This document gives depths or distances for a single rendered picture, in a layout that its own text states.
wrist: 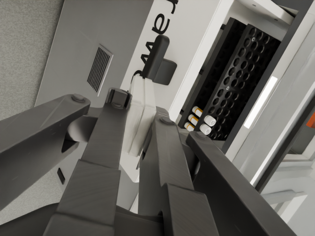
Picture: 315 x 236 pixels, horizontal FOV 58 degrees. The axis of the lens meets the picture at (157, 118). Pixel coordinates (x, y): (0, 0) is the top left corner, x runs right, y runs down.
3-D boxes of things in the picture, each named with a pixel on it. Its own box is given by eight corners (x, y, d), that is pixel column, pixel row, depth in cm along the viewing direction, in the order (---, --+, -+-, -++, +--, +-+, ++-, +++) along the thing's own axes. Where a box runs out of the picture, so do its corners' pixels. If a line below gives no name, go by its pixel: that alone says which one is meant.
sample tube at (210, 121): (193, 112, 45) (213, 127, 42) (188, 110, 44) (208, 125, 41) (197, 105, 44) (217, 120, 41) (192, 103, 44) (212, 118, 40)
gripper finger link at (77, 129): (114, 154, 14) (52, 136, 13) (122, 118, 18) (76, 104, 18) (123, 127, 13) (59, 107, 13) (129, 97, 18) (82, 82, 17)
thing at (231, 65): (190, 136, 43) (192, 138, 42) (247, 23, 37) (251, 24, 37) (198, 137, 44) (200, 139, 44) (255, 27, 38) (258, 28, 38)
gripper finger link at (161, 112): (152, 135, 13) (210, 152, 14) (150, 103, 18) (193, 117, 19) (142, 162, 14) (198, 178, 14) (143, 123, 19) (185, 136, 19)
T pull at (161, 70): (131, 95, 32) (137, 100, 31) (157, 31, 30) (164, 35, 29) (155, 99, 34) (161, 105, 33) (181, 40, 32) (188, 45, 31)
